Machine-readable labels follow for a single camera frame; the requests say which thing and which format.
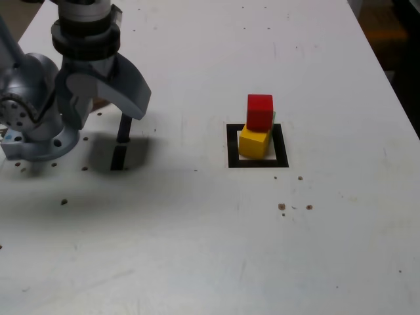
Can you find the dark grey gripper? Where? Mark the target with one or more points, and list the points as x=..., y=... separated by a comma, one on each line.
x=101, y=67

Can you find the yellow cube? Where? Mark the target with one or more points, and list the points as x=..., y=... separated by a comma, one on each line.
x=251, y=144

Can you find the red cube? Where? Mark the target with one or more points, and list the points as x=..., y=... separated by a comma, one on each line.
x=259, y=113

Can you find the green cube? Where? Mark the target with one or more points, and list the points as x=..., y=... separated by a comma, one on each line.
x=274, y=118

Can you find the black tape square outline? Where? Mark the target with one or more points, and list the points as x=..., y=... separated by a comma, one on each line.
x=256, y=163

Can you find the black tape strip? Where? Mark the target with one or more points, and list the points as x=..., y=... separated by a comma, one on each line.
x=118, y=157

